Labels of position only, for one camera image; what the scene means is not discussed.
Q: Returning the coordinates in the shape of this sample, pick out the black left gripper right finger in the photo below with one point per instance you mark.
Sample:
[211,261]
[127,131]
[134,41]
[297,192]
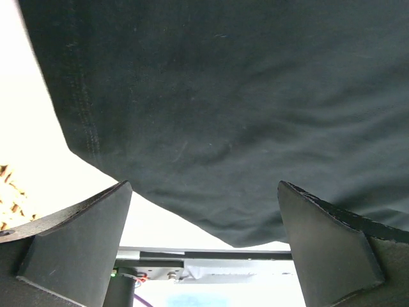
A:
[341,258]

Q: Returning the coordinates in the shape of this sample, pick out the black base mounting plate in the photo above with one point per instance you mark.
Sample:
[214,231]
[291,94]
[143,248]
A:
[195,266]

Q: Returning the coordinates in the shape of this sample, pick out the black flower print t-shirt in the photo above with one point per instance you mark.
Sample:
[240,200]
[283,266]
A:
[205,106]

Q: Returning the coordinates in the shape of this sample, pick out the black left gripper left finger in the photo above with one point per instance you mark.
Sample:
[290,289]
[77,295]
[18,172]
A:
[66,258]

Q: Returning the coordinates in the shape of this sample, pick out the wicker laundry basket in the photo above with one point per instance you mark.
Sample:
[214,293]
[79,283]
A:
[16,207]

